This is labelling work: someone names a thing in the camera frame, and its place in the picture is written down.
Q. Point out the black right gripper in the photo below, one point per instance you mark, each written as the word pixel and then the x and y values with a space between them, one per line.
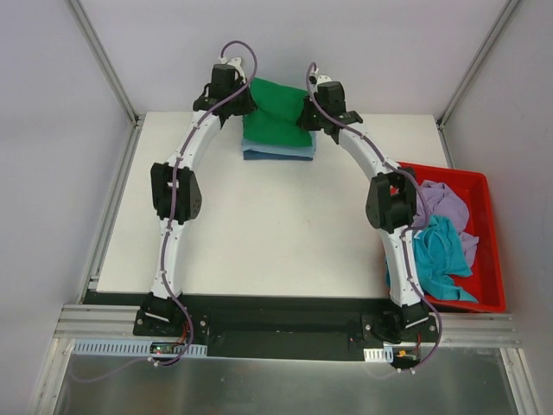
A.
pixel 308 115

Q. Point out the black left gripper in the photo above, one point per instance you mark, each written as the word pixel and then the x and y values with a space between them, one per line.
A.
pixel 241 104

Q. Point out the green t-shirt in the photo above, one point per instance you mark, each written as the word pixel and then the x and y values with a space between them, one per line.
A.
pixel 278 108

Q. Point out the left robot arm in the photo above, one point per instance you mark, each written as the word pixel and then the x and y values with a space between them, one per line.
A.
pixel 177 199

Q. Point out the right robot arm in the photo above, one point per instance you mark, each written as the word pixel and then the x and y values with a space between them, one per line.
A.
pixel 391 203

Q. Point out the light blue folded t-shirt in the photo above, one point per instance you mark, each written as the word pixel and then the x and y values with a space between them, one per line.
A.
pixel 283 149

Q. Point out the lavender crumpled t-shirt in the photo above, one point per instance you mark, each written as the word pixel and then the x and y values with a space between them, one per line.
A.
pixel 443 201

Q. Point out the teal crumpled t-shirt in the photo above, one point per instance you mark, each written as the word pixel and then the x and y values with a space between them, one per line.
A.
pixel 441 253

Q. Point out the red plastic bin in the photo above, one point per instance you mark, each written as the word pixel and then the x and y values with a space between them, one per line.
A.
pixel 485 283

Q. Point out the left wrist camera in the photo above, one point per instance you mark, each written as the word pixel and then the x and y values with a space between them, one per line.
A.
pixel 235 62

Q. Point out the left aluminium frame post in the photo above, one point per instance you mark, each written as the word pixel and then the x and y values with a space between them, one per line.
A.
pixel 93 41

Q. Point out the aluminium frame post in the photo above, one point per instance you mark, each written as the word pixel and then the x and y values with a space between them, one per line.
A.
pixel 93 41
pixel 490 40

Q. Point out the right aluminium frame post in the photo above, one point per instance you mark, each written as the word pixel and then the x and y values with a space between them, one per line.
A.
pixel 490 40

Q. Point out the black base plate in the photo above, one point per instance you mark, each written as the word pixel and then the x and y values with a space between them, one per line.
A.
pixel 280 328

